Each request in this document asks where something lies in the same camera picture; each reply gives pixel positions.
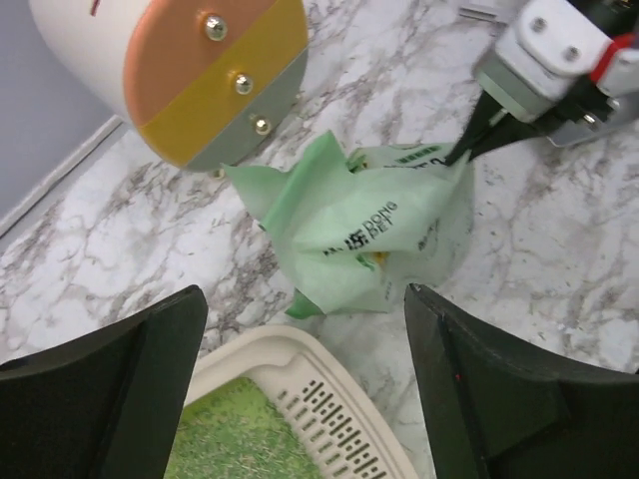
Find green cat litter bag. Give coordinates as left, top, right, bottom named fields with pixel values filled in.
left=226, top=133, right=474, bottom=319

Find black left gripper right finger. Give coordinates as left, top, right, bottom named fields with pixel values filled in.
left=404, top=284, right=638, bottom=479

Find cream round drawer cabinet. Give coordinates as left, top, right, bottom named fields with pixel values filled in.
left=30, top=0, right=309, bottom=172

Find grey plastic bag clip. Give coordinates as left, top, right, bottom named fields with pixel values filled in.
left=457, top=3, right=514, bottom=24

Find green cat litter pellets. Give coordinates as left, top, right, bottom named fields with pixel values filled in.
left=165, top=377, right=321, bottom=479

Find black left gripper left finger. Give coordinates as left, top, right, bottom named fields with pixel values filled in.
left=1, top=285, right=208, bottom=478

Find beige green litter box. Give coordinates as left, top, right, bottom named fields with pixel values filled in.
left=184, top=325, right=416, bottom=478

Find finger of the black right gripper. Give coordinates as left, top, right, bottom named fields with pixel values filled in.
left=444, top=92, right=534, bottom=166

